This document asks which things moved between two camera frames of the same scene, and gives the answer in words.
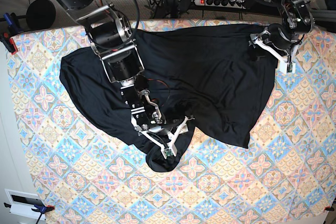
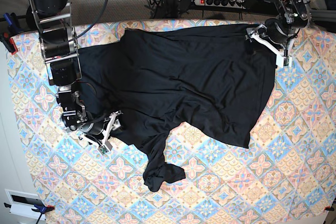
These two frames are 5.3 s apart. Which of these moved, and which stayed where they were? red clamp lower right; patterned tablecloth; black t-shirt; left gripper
Moved: left gripper
Stayed: red clamp lower right; patterned tablecloth; black t-shirt
